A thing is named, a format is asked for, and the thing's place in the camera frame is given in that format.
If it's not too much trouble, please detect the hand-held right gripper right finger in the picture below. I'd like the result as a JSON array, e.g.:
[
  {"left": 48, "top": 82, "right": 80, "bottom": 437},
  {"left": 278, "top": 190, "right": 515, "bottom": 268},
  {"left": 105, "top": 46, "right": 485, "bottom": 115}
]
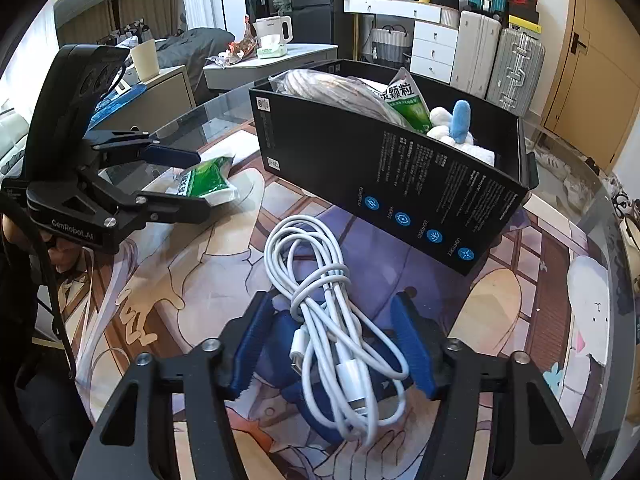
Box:
[{"left": 389, "top": 289, "right": 594, "bottom": 480}]

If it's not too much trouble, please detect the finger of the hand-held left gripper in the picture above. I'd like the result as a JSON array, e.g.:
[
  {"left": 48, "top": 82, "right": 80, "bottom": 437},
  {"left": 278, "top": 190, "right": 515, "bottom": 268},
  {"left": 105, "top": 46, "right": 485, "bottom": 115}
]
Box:
[
  {"left": 92, "top": 169, "right": 212, "bottom": 233},
  {"left": 87, "top": 130, "right": 202, "bottom": 169}
]

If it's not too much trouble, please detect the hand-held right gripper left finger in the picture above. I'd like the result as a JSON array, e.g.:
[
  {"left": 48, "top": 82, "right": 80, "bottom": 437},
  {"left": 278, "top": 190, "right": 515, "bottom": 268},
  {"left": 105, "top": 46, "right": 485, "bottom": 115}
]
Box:
[{"left": 87, "top": 291, "right": 282, "bottom": 480}]

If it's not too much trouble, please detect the green and white packet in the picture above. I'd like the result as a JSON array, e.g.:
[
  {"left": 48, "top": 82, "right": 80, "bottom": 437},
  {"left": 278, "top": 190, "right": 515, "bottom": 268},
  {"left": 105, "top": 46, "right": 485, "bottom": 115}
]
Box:
[
  {"left": 170, "top": 156, "right": 239, "bottom": 206},
  {"left": 382, "top": 67, "right": 434, "bottom": 134}
]

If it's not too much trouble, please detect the white charging cable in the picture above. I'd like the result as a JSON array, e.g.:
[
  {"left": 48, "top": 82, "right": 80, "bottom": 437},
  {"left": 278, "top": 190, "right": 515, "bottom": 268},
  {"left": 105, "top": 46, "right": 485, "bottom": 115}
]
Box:
[{"left": 263, "top": 214, "right": 414, "bottom": 449}]

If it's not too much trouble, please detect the bagged white rope coil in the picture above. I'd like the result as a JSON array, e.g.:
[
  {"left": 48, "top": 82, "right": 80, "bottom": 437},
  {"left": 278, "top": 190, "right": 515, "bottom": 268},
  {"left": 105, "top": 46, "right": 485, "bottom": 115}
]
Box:
[{"left": 268, "top": 70, "right": 407, "bottom": 127}]

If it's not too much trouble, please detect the black cardboard box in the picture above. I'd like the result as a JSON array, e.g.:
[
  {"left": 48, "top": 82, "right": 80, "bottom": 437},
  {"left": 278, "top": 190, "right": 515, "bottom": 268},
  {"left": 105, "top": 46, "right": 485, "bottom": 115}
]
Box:
[{"left": 248, "top": 58, "right": 541, "bottom": 277}]

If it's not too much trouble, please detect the white towel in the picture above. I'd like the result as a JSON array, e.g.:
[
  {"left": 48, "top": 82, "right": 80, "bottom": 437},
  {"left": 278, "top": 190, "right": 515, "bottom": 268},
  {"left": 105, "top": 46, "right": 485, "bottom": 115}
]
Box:
[{"left": 456, "top": 141, "right": 496, "bottom": 167}]

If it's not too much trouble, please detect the white blue plush toy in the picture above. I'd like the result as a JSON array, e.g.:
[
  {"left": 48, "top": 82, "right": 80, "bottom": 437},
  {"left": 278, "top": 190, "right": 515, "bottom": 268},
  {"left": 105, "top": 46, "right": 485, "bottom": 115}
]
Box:
[{"left": 427, "top": 99, "right": 476, "bottom": 149}]

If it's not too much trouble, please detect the beige cup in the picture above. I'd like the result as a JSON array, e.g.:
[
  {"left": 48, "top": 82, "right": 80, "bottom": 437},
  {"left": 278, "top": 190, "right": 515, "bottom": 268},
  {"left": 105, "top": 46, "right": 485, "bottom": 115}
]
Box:
[{"left": 129, "top": 39, "right": 161, "bottom": 83}]

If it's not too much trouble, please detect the dark grey blanket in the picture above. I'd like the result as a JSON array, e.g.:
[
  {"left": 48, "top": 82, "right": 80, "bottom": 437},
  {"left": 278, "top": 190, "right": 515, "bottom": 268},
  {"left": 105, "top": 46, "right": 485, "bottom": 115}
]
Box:
[{"left": 154, "top": 27, "right": 236, "bottom": 107}]

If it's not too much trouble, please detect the orange snack bag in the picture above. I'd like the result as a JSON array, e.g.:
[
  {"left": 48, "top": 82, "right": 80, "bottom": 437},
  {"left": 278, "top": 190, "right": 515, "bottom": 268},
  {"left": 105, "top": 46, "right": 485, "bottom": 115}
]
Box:
[{"left": 207, "top": 13, "right": 261, "bottom": 67}]

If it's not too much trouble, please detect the printed table mat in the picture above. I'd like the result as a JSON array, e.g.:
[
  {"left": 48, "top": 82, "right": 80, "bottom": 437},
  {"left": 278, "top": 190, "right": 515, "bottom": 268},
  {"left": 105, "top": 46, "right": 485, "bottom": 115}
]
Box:
[{"left": 65, "top": 125, "right": 617, "bottom": 480}]

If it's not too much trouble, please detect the beige curtain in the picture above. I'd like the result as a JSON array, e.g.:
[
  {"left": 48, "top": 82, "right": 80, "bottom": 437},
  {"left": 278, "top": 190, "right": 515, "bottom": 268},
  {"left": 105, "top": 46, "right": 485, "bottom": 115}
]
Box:
[{"left": 54, "top": 0, "right": 187, "bottom": 47}]

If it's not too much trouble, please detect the green tissue pack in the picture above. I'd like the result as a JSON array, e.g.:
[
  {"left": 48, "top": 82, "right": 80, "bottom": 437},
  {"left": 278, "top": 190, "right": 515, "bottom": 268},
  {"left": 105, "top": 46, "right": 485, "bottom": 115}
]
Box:
[{"left": 255, "top": 37, "right": 289, "bottom": 60}]

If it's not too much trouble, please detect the grey side table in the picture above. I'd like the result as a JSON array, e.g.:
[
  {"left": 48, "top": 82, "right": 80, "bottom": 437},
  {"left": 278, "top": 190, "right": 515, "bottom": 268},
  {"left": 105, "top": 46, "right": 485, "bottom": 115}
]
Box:
[{"left": 202, "top": 42, "right": 340, "bottom": 94}]

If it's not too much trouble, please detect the white electric kettle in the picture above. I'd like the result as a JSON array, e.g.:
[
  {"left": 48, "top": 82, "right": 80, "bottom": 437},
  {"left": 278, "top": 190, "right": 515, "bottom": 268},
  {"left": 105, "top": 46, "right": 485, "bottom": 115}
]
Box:
[{"left": 252, "top": 14, "right": 294, "bottom": 44}]

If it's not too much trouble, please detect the dark refrigerator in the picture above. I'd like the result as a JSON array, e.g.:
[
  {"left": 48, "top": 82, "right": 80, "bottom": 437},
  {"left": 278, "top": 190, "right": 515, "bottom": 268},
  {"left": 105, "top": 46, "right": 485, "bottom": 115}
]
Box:
[{"left": 287, "top": 0, "right": 351, "bottom": 49}]

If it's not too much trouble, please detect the grey white laundry basket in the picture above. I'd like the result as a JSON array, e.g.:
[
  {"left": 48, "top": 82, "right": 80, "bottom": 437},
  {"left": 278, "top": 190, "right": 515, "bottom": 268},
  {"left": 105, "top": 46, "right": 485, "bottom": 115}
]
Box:
[{"left": 369, "top": 27, "right": 414, "bottom": 66}]

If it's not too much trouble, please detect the white vanity desk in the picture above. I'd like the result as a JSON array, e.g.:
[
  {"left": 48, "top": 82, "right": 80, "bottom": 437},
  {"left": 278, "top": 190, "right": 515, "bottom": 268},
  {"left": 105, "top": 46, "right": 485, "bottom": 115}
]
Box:
[{"left": 342, "top": 0, "right": 461, "bottom": 82}]

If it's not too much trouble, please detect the silver suitcase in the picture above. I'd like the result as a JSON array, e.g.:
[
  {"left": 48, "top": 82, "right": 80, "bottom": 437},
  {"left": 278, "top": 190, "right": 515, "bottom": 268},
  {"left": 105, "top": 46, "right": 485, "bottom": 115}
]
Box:
[{"left": 487, "top": 27, "right": 546, "bottom": 117}]

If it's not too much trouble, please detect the white suitcase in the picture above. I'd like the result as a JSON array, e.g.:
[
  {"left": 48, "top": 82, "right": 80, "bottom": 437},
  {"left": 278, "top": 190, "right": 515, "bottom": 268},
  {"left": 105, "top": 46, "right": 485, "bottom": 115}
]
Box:
[{"left": 449, "top": 9, "right": 504, "bottom": 99}]

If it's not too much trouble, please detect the yellow shoe box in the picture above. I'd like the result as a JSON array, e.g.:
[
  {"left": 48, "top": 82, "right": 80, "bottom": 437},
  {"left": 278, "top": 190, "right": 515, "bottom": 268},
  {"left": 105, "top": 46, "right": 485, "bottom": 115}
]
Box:
[{"left": 507, "top": 16, "right": 542, "bottom": 34}]

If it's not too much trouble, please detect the wooden door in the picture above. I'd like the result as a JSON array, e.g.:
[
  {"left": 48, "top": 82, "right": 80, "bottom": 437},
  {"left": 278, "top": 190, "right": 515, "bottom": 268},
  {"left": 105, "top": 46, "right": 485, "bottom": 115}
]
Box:
[{"left": 542, "top": 0, "right": 640, "bottom": 167}]

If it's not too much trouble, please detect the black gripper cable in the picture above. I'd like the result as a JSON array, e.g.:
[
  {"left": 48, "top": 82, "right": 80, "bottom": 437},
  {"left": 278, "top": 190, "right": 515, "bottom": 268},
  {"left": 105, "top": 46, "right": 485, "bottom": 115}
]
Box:
[{"left": 14, "top": 204, "right": 77, "bottom": 378}]

